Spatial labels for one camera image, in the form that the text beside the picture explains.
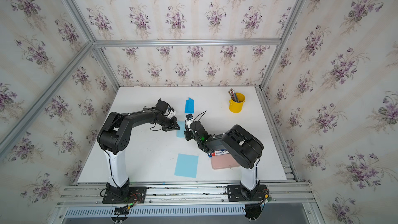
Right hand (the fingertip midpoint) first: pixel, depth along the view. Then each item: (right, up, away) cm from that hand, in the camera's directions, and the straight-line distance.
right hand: (187, 127), depth 93 cm
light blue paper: (-4, -4, +2) cm, 6 cm away
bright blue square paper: (0, +13, +13) cm, 18 cm away
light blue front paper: (+1, -19, -11) cm, 22 cm away
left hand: (-5, -2, +3) cm, 6 cm away
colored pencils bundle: (+29, +20, +4) cm, 36 cm away
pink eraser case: (+21, -17, -9) cm, 29 cm away
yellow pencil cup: (+33, +12, +10) cm, 37 cm away
